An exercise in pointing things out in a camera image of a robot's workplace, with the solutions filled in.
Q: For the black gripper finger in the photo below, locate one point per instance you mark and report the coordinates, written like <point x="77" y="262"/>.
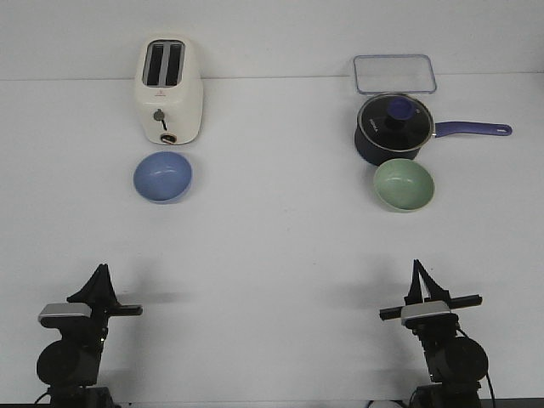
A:
<point x="91" y="289"/>
<point x="110" y="294"/>
<point x="435" y="291"/>
<point x="414" y="295"/>

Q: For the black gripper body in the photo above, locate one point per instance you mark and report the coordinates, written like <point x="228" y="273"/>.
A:
<point x="454" y="303"/>
<point x="102" y="310"/>

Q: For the green bowl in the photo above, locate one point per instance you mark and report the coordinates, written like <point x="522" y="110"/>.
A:
<point x="403" y="185"/>

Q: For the blue bowl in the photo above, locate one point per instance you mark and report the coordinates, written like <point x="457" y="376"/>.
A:
<point x="163" y="177"/>

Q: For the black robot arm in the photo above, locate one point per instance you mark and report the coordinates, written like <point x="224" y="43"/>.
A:
<point x="70" y="365"/>
<point x="456" y="363"/>

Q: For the dark blue saucepan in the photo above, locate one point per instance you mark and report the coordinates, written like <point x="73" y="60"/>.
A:
<point x="376" y="156"/>

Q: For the glass pot lid blue knob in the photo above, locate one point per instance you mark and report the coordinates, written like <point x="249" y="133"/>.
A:
<point x="395" y="122"/>

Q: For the clear plastic container lid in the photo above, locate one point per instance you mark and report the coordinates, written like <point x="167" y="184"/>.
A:
<point x="394" y="73"/>

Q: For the white two-slot toaster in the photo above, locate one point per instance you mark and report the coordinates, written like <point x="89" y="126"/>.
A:
<point x="168" y="90"/>

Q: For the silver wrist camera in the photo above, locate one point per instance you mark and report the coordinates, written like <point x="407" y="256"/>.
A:
<point x="53" y="313"/>
<point x="423" y="310"/>

